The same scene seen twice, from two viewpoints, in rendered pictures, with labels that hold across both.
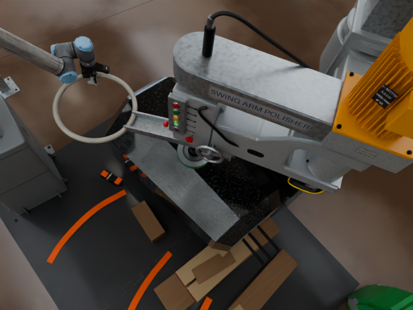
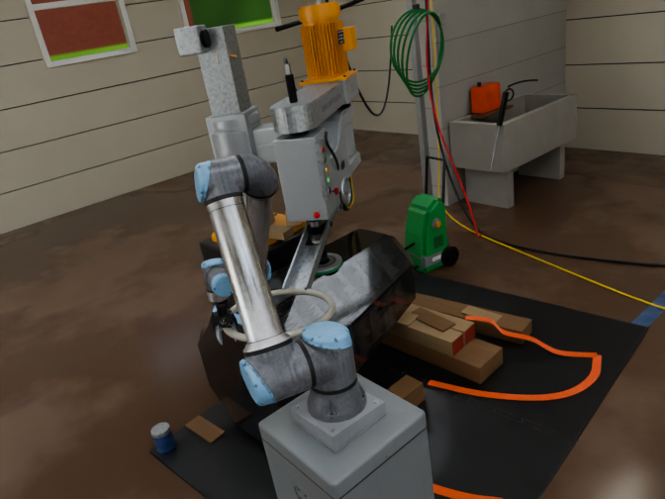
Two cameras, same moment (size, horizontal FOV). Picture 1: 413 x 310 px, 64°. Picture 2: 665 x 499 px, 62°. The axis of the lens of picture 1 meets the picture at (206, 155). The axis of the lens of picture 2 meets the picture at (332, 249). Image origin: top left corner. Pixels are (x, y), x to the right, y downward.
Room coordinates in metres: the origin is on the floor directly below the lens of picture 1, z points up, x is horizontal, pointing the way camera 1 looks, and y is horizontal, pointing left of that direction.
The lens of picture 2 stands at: (0.45, 2.74, 2.07)
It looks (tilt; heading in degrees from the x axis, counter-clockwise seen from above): 24 degrees down; 278
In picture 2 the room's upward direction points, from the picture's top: 10 degrees counter-clockwise
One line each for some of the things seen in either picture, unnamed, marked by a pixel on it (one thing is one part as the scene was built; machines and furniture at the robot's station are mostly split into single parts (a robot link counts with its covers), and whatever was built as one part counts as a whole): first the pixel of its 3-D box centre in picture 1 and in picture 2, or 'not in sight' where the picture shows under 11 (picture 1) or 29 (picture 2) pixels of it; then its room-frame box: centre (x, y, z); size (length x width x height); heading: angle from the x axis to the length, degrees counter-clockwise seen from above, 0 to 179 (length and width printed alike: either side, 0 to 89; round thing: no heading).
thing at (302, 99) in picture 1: (287, 98); (317, 104); (0.82, -0.27, 1.60); 0.96 x 0.25 x 0.17; 79
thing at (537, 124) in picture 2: not in sight; (515, 149); (-0.80, -3.00, 0.43); 1.30 x 0.62 x 0.86; 45
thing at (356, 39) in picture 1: (360, 51); (239, 144); (1.40, -0.69, 1.36); 0.35 x 0.35 x 0.41
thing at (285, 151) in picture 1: (275, 141); (330, 158); (0.80, -0.31, 1.28); 0.74 x 0.23 x 0.49; 79
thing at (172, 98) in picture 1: (177, 115); (323, 169); (0.79, 0.17, 1.35); 0.08 x 0.03 x 0.28; 79
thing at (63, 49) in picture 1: (64, 53); (224, 280); (1.15, 0.88, 1.17); 0.12 x 0.12 x 0.09; 30
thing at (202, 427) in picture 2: not in sight; (205, 429); (1.66, 0.38, 0.02); 0.25 x 0.10 x 0.01; 142
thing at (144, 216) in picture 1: (148, 221); (397, 401); (0.57, 0.34, 0.07); 0.30 x 0.12 x 0.12; 46
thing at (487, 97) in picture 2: not in sight; (489, 96); (-0.57, -3.07, 1.00); 0.50 x 0.22 x 0.33; 45
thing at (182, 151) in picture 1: (194, 151); (322, 262); (0.89, 0.08, 0.82); 0.21 x 0.21 x 0.01
